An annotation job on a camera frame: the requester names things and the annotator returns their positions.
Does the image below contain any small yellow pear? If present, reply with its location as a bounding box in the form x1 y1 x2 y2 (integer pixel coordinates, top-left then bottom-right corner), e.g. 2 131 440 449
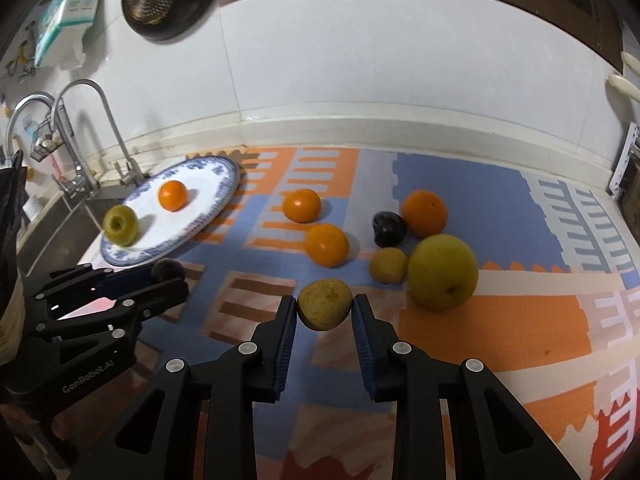
369 247 408 284
297 278 352 332

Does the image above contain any stainless steel sink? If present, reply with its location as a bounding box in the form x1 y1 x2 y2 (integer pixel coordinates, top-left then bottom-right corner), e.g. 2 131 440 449
17 185 132 278

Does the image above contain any green apple on plate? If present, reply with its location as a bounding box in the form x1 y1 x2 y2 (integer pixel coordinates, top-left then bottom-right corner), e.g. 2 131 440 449
102 205 139 247

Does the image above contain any orange mandarin on plate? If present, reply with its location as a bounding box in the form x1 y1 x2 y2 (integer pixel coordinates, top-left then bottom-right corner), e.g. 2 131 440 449
157 180 189 212

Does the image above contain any large yellow-green pear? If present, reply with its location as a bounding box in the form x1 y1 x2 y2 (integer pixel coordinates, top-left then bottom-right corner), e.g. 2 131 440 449
407 234 478 312

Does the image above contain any colourful patterned table mat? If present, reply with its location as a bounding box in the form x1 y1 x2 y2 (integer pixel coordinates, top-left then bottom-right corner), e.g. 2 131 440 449
74 145 640 480

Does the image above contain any blue white porcelain plate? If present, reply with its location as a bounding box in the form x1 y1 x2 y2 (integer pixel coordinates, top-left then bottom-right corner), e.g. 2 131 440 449
101 155 241 266

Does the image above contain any dark purple plum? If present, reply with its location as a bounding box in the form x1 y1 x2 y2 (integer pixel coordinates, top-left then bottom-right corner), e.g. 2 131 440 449
372 211 408 248

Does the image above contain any large orange at back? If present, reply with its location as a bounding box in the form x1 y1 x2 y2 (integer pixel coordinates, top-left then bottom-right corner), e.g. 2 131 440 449
400 190 448 238

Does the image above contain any orange mandarin back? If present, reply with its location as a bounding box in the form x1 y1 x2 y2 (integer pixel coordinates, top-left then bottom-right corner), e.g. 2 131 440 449
282 188 322 223

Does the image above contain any orange mandarin front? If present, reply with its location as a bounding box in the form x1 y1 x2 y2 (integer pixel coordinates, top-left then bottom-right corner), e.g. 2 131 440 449
304 223 350 268

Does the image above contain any teal white package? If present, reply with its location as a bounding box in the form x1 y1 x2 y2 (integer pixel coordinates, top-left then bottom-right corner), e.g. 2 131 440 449
35 0 99 70

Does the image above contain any wire sink caddy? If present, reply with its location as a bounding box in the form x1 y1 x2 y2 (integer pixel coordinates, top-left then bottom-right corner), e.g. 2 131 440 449
29 120 64 162

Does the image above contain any white metal rack bracket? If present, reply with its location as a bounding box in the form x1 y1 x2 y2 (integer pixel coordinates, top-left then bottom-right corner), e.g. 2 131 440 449
608 122 639 200

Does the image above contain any white hanging utensil handle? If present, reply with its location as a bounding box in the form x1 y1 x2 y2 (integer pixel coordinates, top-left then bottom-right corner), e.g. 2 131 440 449
608 74 640 103

